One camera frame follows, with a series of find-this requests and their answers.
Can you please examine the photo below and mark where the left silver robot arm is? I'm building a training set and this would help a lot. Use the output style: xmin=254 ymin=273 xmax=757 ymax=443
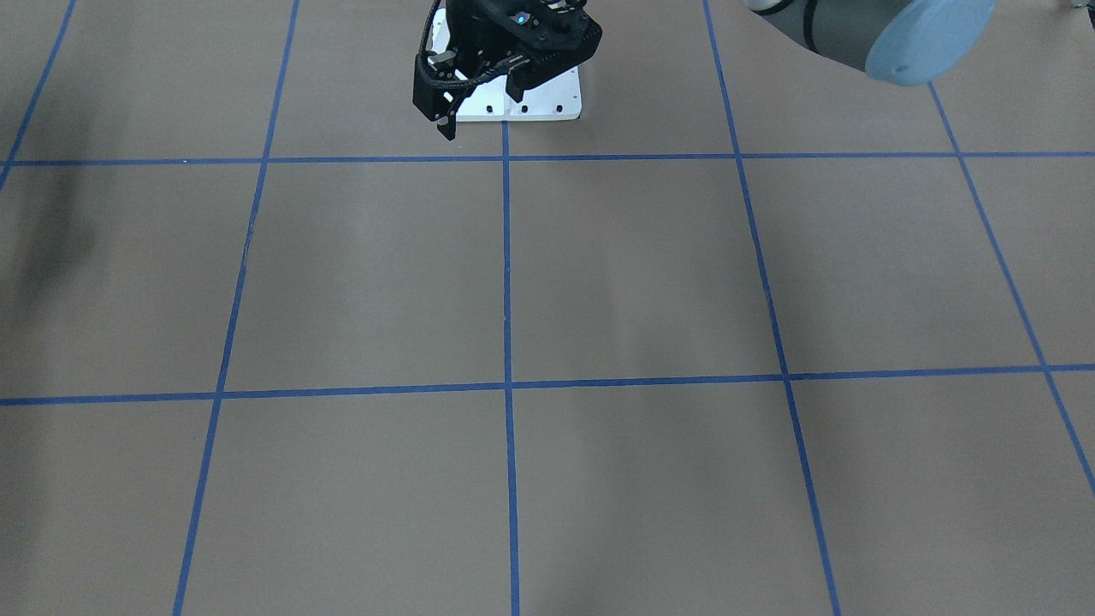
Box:
xmin=411 ymin=1 xmax=996 ymax=140

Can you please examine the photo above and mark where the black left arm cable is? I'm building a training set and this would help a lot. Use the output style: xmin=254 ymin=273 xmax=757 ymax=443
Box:
xmin=414 ymin=9 xmax=548 ymax=92

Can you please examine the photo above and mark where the white camera pole with base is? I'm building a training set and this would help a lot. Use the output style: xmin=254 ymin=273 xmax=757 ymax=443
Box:
xmin=413 ymin=1 xmax=602 ymax=140

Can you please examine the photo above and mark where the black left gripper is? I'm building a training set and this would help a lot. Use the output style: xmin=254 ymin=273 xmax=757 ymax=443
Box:
xmin=412 ymin=0 xmax=548 ymax=141

